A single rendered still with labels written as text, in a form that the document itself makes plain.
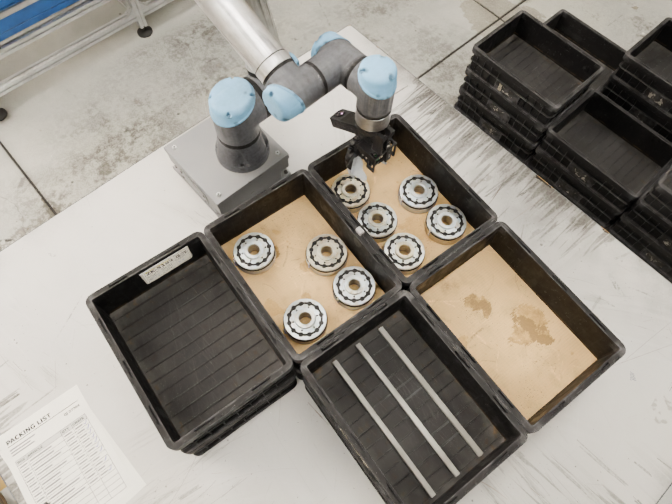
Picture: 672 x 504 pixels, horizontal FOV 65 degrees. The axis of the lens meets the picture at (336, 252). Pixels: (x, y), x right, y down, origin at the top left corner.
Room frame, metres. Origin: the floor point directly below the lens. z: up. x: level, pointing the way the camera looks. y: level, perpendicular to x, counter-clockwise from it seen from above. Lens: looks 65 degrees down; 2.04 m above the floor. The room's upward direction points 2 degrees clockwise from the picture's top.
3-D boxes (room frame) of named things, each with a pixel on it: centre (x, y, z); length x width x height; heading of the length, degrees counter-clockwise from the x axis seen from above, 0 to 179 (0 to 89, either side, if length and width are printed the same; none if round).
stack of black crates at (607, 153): (1.21, -1.00, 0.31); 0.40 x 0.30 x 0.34; 44
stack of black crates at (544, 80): (1.50, -0.72, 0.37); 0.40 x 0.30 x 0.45; 44
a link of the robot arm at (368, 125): (0.74, -0.07, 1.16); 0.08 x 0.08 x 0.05
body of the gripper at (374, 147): (0.73, -0.07, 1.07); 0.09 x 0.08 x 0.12; 45
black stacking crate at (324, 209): (0.50, 0.08, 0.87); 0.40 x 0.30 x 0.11; 39
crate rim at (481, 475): (0.18, -0.17, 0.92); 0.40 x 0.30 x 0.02; 39
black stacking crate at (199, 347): (0.31, 0.32, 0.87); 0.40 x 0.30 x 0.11; 39
